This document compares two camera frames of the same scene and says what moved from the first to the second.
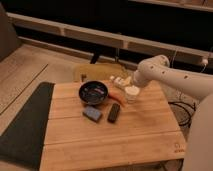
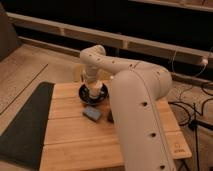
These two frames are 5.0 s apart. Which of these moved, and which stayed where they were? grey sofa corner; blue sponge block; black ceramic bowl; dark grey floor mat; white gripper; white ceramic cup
Moved: white gripper; white ceramic cup
Stayed: black ceramic bowl; grey sofa corner; dark grey floor mat; blue sponge block
